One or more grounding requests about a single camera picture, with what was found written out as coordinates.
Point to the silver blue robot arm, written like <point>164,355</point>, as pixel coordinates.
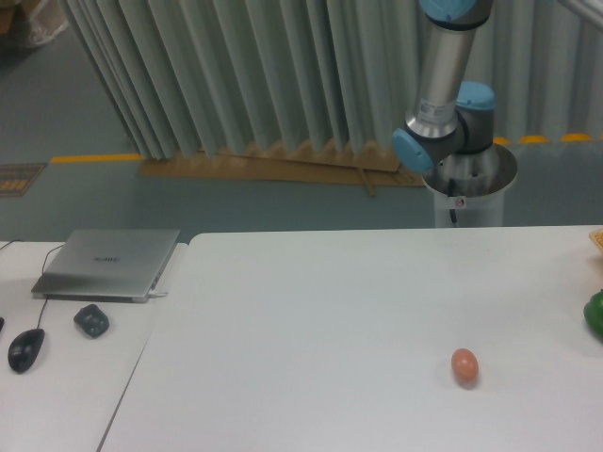
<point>447,85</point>

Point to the green bell pepper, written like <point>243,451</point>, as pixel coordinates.
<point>593,314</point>

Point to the flat brown cardboard sheet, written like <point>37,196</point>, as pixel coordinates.
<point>373,167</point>

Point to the white usb plug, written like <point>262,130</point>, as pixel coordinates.
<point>156,295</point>

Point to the silver closed laptop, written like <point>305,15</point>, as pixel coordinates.
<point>109,264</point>

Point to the grey pleated curtain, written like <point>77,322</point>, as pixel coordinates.
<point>189,76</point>

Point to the brown egg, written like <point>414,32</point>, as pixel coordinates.
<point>465,367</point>

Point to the small black controller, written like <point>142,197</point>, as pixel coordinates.
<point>92,321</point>

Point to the yellow wicker basket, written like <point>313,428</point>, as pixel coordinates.
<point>597,238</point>

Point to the black computer mouse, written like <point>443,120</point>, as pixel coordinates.
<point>24,350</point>

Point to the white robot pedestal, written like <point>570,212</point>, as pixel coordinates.
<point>468,212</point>

